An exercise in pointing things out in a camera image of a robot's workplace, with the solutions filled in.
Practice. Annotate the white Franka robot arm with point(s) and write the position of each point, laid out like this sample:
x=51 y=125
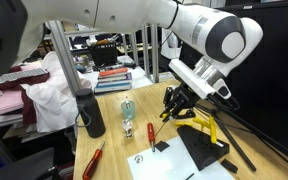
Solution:
x=117 y=13

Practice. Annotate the long red screwdriver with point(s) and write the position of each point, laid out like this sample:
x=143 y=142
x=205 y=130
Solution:
x=92 y=165

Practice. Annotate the blue and white book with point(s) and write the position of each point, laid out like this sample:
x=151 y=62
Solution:
x=112 y=86

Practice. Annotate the maroon cloth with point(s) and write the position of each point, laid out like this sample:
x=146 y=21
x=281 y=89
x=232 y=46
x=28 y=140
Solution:
x=29 y=110

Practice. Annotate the teal plastic cup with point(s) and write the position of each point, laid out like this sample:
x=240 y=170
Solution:
x=128 y=111

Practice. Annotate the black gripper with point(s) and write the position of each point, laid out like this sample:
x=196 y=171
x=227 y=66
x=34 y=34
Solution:
x=185 y=96

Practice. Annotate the white box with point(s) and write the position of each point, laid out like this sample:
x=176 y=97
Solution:
x=167 y=46

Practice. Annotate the black rectangular block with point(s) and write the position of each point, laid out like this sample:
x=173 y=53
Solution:
x=229 y=166

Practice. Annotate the grey computer keyboard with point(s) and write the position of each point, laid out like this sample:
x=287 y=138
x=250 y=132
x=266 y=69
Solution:
x=20 y=75

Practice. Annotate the orange book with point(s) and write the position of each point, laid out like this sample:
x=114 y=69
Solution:
x=113 y=71

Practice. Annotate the large black monitor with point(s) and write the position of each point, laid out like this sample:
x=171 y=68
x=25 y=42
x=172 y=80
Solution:
x=277 y=83

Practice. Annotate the black office chair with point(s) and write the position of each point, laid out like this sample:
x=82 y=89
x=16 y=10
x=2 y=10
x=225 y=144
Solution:
x=24 y=166

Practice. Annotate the white paper mat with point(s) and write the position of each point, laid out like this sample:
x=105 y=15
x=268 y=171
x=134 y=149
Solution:
x=164 y=163

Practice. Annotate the black water bottle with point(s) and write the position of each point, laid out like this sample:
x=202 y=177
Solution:
x=92 y=113

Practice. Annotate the short red screwdriver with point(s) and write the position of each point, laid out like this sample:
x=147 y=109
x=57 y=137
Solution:
x=150 y=131

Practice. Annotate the small silver stick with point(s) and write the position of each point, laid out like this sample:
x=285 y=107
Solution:
x=127 y=102

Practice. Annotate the white cloth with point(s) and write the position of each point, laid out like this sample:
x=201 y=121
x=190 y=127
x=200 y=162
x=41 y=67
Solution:
x=54 y=100

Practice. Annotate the black tool holder block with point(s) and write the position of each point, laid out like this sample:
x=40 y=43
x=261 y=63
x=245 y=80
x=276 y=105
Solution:
x=200 y=148

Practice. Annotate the small black square pad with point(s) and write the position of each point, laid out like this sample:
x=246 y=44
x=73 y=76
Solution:
x=162 y=146

